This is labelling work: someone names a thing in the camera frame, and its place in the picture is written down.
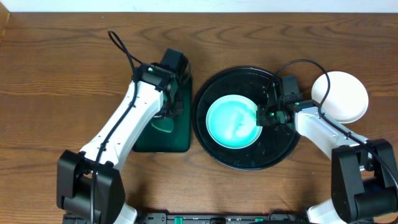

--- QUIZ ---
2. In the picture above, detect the green scouring pad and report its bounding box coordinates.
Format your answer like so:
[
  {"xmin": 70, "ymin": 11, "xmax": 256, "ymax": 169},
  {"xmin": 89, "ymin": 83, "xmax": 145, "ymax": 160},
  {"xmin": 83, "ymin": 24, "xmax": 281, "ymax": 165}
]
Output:
[{"xmin": 151, "ymin": 118, "xmax": 174, "ymax": 133}]

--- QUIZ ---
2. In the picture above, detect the light green plate green stain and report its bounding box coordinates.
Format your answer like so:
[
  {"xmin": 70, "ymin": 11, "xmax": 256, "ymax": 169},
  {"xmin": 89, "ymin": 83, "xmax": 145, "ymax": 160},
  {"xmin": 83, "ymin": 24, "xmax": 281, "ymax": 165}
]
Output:
[{"xmin": 206, "ymin": 95, "xmax": 262, "ymax": 149}]

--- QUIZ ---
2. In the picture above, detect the white plate green stain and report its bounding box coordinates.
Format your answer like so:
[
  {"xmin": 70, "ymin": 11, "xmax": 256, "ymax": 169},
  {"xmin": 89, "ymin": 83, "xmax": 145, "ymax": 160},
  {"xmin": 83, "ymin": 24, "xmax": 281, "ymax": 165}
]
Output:
[{"xmin": 322, "ymin": 71, "xmax": 369, "ymax": 124}]

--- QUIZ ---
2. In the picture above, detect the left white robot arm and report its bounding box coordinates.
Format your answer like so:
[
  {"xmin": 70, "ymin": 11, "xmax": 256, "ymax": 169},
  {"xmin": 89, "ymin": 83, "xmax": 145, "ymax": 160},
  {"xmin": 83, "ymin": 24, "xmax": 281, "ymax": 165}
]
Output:
[{"xmin": 57, "ymin": 62, "xmax": 192, "ymax": 223}]

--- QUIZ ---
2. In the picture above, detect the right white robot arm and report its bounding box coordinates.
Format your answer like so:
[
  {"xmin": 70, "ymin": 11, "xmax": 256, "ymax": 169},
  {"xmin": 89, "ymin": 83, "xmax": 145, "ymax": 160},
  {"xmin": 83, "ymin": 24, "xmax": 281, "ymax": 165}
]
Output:
[{"xmin": 256, "ymin": 95, "xmax": 397, "ymax": 223}]

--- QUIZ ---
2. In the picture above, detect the round black tray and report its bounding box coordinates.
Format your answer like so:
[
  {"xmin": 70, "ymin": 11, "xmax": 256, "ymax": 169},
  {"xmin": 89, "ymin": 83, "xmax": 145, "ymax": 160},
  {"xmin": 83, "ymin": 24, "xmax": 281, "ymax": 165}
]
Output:
[{"xmin": 192, "ymin": 67, "xmax": 300, "ymax": 170}]

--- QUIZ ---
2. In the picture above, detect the black rectangular water tray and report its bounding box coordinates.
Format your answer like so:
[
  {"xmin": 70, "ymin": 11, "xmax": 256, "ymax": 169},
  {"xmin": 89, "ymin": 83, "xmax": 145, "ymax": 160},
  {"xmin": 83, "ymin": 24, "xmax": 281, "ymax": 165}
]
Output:
[{"xmin": 132, "ymin": 79, "xmax": 192, "ymax": 153}]

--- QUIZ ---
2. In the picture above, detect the right black cable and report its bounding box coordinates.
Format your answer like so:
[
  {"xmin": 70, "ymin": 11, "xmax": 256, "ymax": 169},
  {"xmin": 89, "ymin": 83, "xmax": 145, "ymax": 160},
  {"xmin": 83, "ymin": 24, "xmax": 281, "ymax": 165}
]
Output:
[{"xmin": 273, "ymin": 58, "xmax": 398, "ymax": 190}]

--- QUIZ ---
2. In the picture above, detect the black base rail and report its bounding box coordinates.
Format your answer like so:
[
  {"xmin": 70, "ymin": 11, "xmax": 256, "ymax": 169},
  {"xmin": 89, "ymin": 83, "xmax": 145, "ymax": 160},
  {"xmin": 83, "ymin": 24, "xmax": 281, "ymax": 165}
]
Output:
[{"xmin": 134, "ymin": 213, "xmax": 309, "ymax": 224}]

